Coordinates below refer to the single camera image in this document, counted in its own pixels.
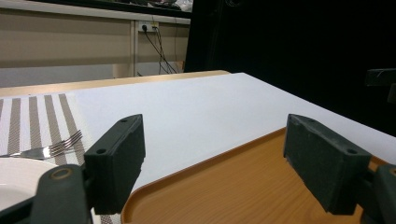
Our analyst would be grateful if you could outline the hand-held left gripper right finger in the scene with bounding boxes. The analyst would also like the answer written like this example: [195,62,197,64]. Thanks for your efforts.
[283,113,374,217]

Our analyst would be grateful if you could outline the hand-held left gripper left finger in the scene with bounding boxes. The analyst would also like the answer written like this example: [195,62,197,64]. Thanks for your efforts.
[83,113,147,217]

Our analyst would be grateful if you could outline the silver fork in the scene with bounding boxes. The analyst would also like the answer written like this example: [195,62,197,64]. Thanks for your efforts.
[0,130,84,161]

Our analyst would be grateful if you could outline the wooden tray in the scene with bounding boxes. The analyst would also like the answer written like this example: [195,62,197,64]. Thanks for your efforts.
[120,126,389,224]

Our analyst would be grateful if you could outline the white plate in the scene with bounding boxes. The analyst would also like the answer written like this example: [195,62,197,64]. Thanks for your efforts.
[0,157,59,213]

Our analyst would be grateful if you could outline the light wooden table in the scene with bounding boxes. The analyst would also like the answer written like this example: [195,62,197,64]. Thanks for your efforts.
[0,69,232,98]

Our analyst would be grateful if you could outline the striped grey placemat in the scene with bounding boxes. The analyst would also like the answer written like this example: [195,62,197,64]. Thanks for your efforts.
[0,92,115,224]

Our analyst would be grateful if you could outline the black curtain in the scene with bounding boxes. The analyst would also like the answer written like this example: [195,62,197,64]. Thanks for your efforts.
[183,0,396,138]

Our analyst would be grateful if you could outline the white table sheet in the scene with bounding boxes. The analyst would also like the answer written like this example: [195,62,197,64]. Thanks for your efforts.
[62,72,396,224]

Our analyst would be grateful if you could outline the beige wooden furniture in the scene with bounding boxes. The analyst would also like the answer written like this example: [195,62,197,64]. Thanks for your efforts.
[0,0,191,78]

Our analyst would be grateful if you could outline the black hanging cables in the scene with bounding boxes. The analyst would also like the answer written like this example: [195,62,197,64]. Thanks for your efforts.
[143,26,179,75]

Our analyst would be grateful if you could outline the white wall outlet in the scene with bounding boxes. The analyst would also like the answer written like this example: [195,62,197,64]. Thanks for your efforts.
[138,21,160,33]

